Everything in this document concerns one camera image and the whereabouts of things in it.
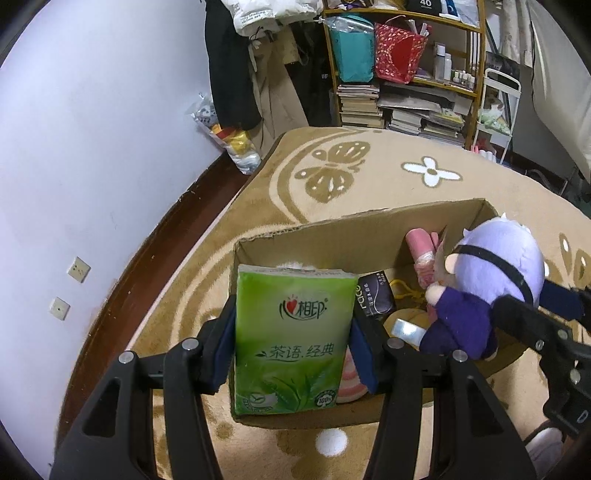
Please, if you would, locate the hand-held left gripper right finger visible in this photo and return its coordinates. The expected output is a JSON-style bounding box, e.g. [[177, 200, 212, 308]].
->
[[348, 314, 539, 480]]

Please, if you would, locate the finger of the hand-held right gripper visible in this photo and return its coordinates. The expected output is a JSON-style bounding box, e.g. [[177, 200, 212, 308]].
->
[[538, 276, 591, 330], [492, 294, 578, 367]]

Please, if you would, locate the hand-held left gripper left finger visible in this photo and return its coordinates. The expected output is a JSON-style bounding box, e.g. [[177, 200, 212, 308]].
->
[[48, 295, 238, 480]]

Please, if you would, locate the pink swirl roll plush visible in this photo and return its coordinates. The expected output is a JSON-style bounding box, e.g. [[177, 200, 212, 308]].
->
[[336, 346, 372, 404]]

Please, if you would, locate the black tissue pack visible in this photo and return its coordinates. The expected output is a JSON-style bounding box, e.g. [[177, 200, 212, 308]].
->
[[355, 270, 397, 319]]

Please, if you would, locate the purple-haired plush doll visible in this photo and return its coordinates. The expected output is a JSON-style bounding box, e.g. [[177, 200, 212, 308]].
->
[[420, 212, 550, 361]]

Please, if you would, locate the green tissue pack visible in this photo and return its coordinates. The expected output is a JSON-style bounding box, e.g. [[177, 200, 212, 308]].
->
[[233, 264, 358, 416]]

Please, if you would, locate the pink plastic-wrapped pack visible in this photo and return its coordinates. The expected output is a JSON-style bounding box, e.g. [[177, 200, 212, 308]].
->
[[405, 227, 446, 296]]

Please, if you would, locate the printed cardboard box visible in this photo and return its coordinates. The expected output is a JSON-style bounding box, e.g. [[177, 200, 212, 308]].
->
[[228, 198, 546, 430]]

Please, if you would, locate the shiny white packet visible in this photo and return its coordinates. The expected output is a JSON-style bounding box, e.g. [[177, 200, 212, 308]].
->
[[392, 318, 430, 347]]

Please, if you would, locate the yellow plush toy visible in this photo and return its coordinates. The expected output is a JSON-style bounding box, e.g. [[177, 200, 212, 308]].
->
[[382, 277, 435, 344]]

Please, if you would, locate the person's white sock foot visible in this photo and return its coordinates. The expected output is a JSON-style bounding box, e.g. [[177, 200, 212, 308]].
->
[[526, 427, 566, 476]]

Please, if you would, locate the beige butterfly-pattern rug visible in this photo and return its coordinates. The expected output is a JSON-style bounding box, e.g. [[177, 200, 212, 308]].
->
[[58, 127, 591, 480]]

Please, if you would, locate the clear plastic snack bag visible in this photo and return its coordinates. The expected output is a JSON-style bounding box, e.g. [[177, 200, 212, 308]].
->
[[193, 92, 263, 175]]

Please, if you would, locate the white metal cart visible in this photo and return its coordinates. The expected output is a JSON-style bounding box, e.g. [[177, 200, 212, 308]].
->
[[473, 69, 522, 164]]

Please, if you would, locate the grey curtain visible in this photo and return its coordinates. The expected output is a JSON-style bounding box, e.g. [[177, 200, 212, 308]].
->
[[526, 0, 591, 181]]

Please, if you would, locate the stack of books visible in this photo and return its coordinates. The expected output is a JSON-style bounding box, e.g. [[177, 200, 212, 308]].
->
[[336, 82, 467, 147]]

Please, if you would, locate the beige hanging garment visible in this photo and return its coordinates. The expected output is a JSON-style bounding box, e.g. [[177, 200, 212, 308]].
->
[[252, 37, 310, 139]]

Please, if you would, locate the yellow-framed shelf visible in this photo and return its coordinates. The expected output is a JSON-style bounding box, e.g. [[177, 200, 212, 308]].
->
[[321, 0, 488, 148]]

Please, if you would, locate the black hanging coat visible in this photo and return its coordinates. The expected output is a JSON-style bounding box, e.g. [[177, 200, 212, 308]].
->
[[204, 0, 262, 132]]

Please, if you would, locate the dark hanging garment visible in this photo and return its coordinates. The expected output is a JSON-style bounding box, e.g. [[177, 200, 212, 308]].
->
[[284, 28, 334, 126]]

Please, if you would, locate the red patterned gift bag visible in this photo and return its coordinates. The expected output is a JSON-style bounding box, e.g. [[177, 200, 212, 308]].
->
[[374, 21, 429, 85]]

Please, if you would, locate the teal bag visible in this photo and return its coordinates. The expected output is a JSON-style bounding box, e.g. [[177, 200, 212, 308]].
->
[[329, 16, 376, 84]]

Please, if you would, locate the blue and white box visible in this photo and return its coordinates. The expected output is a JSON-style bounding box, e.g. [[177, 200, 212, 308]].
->
[[441, 0, 478, 26]]

